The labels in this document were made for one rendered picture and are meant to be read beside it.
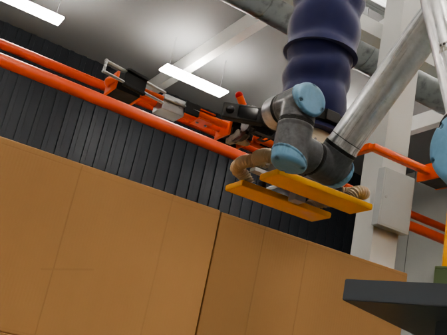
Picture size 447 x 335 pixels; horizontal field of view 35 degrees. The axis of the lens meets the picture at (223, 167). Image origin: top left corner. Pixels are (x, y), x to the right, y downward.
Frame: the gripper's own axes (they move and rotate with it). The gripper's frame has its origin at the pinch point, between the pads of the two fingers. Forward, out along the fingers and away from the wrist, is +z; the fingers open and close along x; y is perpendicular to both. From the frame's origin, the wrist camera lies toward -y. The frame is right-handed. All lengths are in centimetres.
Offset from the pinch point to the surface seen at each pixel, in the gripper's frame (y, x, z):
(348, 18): 27, 45, -12
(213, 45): 338, 480, 768
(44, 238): -47, -48, -16
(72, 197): -43, -38, -16
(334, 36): 23.2, 37.3, -11.3
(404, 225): 150, 28, 85
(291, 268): 16.2, -38.0, -19.0
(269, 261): 9.7, -38.0, -18.5
